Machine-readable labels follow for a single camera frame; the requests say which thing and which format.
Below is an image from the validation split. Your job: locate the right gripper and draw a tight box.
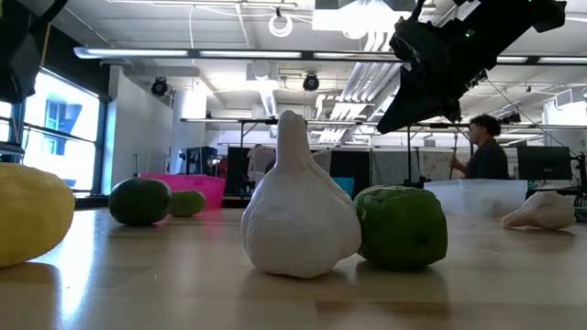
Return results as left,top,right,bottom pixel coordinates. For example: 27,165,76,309
376,16,487,134

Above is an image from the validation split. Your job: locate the green bell pepper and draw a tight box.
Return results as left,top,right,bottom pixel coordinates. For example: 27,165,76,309
352,184,449,271

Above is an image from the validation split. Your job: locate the large white garlic bulb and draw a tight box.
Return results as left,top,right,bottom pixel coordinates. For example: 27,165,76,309
240,109,363,280

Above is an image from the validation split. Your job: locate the green lime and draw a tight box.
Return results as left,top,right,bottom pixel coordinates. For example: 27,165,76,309
169,189,208,218

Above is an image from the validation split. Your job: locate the dark green avocado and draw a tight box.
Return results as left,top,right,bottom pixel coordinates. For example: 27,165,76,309
107,177,173,226

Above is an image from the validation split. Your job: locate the yellow lemon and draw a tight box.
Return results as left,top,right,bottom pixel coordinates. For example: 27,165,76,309
0,162,77,270

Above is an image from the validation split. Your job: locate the grey patterned hanging cloth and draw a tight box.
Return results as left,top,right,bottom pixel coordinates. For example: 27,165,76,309
371,149,460,187

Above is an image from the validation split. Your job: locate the person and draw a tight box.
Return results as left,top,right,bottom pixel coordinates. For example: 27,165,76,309
449,113,510,181

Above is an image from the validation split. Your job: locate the black hanging cloth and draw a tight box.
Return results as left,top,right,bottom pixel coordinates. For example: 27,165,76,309
329,149,372,184

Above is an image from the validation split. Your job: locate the white translucent plastic basket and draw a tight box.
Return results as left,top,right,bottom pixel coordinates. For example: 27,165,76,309
424,179,529,218

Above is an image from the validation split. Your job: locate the black round ceiling speaker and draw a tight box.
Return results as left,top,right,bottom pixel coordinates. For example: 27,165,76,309
302,71,321,93
150,76,170,97

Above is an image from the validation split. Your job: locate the teal plastic basket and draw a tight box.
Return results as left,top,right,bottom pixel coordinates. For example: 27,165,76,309
330,176,356,201

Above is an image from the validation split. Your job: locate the black flat monitor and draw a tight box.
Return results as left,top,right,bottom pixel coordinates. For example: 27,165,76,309
516,145,573,182

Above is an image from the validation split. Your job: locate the white hanging shirt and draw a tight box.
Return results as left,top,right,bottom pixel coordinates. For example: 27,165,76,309
247,145,277,184

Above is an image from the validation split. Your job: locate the pink plastic basket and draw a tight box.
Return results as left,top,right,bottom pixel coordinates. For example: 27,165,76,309
139,172,227,212

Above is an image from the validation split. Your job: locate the long ceiling light bar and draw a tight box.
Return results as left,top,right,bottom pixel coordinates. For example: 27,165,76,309
72,47,587,65

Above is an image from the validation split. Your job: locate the white ceiling air duct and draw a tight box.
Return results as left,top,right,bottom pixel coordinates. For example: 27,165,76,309
245,60,282,119

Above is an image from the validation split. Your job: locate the white coiled cable ring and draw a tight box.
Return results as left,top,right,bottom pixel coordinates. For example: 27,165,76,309
268,13,294,39

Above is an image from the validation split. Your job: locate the black window frame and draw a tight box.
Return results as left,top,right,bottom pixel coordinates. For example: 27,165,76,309
0,66,111,196

